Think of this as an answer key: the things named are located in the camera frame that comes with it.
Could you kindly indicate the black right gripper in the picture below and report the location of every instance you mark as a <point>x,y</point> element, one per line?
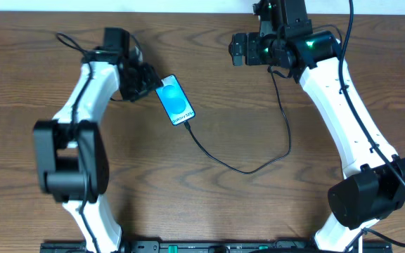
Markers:
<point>252,40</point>

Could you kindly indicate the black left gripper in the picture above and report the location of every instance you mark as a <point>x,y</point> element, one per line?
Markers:
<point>146,81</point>

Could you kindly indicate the blue Galaxy smartphone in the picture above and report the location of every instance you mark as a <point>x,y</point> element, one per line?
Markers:
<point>175,101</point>

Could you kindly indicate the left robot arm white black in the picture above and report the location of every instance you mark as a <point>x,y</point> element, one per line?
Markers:
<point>72,163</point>

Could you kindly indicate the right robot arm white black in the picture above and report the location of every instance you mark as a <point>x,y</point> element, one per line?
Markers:
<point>373,184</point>

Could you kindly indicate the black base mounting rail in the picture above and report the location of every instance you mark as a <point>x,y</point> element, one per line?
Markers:
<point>286,245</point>

